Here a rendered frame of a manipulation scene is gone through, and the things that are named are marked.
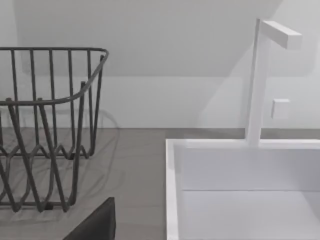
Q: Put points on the tall white tap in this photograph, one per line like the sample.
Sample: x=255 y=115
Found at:
x=257 y=100

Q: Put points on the small white square knob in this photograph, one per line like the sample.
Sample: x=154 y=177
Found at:
x=280 y=108

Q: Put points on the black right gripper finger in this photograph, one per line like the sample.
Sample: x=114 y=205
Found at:
x=100 y=222

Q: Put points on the white sink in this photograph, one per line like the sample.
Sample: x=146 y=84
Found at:
x=225 y=175

